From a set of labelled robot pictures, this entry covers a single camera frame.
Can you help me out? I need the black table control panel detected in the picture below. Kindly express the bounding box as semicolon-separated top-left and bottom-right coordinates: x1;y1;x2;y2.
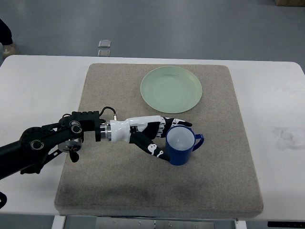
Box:
267;221;305;229

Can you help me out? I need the light green plate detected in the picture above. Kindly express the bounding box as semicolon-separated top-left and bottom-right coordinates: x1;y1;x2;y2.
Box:
140;66;203;114

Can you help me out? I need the floor socket plate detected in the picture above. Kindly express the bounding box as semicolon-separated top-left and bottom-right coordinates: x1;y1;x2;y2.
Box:
98;49;111;57
98;40;111;48

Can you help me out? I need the black cable loop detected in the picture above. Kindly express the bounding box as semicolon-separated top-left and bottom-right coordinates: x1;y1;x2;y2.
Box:
0;191;8;210

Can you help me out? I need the lower floor socket plate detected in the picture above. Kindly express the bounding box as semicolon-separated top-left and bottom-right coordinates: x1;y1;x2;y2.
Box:
98;49;111;57

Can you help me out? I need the person in black clothing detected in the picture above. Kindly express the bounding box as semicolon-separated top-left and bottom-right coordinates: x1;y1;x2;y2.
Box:
0;20;16;59

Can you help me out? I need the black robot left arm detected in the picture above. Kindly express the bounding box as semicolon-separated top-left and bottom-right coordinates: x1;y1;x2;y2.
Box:
0;111;111;179

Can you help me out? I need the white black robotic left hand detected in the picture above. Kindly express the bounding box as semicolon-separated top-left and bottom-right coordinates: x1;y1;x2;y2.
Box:
101;115;192;161

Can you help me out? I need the blue mug white inside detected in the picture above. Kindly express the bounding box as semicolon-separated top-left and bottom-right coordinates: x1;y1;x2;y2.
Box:
165;125;204;166

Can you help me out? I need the upper floor socket plate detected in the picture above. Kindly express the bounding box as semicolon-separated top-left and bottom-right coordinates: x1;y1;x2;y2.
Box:
98;40;111;48

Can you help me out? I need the grey felt mat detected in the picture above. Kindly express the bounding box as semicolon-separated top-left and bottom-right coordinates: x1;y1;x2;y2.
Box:
54;62;264;218

